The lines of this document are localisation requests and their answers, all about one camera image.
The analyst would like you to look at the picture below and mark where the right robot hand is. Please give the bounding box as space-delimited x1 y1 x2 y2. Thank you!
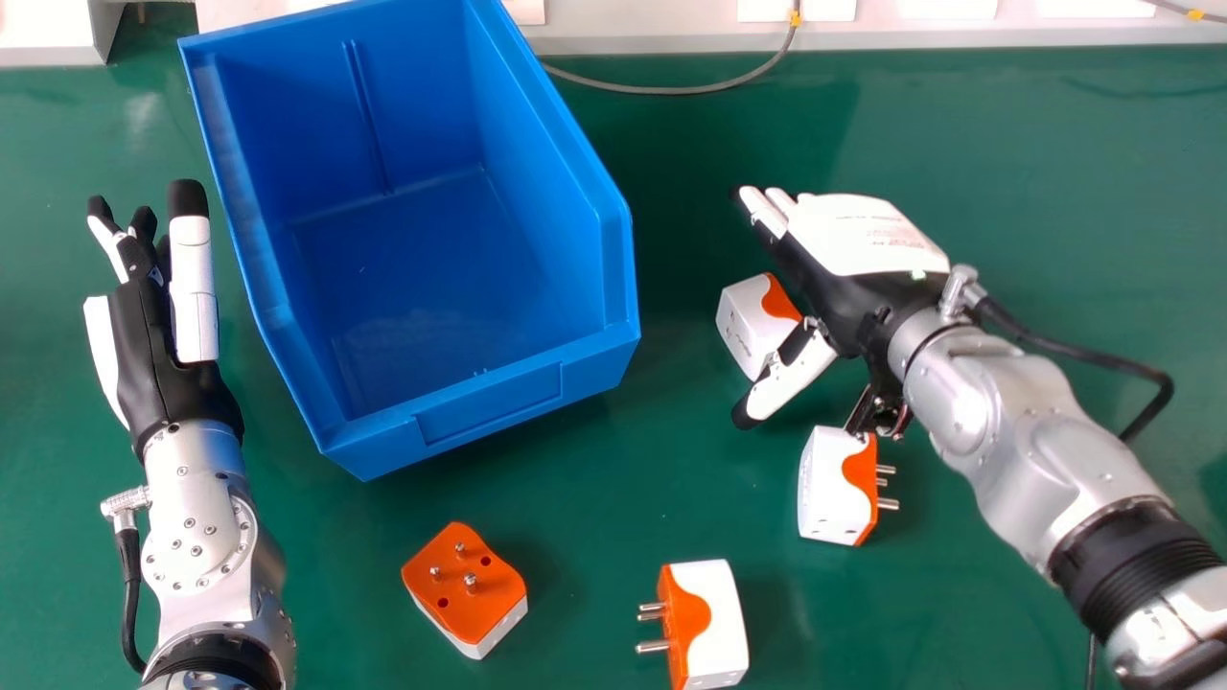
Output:
730 185 955 431

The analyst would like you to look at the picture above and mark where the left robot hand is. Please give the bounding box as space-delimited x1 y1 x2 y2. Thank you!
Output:
82 178 245 463

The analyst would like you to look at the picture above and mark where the white-and-orange plug adapter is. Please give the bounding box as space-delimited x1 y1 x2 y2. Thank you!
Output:
401 521 529 661
635 559 751 690
715 272 804 382
797 425 901 548

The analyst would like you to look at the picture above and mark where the blue plastic bin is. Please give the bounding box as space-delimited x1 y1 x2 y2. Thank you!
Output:
177 0 642 482

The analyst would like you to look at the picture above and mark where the grey cable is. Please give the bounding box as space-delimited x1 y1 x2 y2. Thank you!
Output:
540 8 803 97

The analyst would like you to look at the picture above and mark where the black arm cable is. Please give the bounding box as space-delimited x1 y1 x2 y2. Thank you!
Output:
114 529 148 676
973 297 1176 445

